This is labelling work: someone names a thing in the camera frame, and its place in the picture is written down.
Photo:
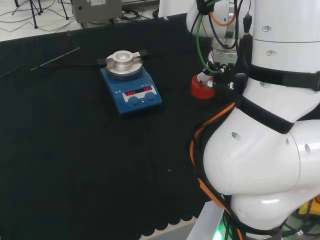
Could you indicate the grey metal box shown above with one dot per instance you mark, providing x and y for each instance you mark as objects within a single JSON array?
[{"x": 95, "y": 12}]

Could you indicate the yellow stop button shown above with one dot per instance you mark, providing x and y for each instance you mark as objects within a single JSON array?
[{"x": 303, "y": 208}]

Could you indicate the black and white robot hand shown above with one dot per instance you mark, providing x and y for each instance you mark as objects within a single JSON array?
[{"x": 223, "y": 77}]

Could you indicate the clear tape piece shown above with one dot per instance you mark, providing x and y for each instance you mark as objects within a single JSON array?
[{"x": 68, "y": 33}]

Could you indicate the black cloth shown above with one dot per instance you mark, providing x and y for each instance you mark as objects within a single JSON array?
[{"x": 87, "y": 155}]

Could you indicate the heater with blue base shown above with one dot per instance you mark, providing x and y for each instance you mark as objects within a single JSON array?
[{"x": 117, "y": 86}]

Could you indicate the grey base plate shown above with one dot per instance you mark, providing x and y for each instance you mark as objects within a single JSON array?
[{"x": 205, "y": 225}]

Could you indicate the white panel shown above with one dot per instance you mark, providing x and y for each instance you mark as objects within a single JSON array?
[{"x": 172, "y": 7}]

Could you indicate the thin metal rod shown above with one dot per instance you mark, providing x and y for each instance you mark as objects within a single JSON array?
[{"x": 55, "y": 59}]

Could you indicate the black tripod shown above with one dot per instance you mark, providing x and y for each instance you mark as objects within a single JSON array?
[
  {"x": 33, "y": 10},
  {"x": 64, "y": 10}
]

